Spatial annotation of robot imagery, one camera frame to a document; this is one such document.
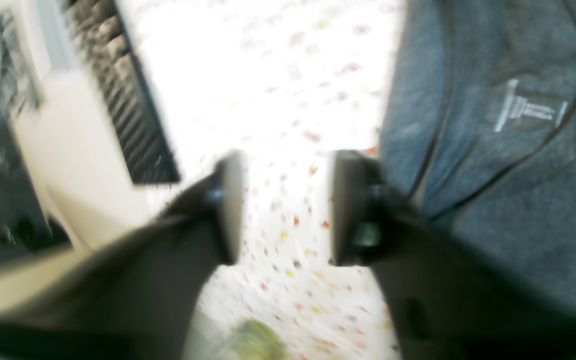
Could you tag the black keyboard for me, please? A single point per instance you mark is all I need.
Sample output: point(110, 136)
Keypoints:
point(104, 40)

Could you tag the terrazzo pattern tablecloth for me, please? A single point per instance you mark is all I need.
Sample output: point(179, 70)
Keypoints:
point(287, 82)

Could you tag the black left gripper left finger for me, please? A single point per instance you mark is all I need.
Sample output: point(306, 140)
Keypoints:
point(134, 299)

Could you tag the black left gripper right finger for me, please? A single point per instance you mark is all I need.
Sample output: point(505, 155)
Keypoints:
point(444, 301)

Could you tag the grey t-shirt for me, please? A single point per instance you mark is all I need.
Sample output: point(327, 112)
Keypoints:
point(480, 132)

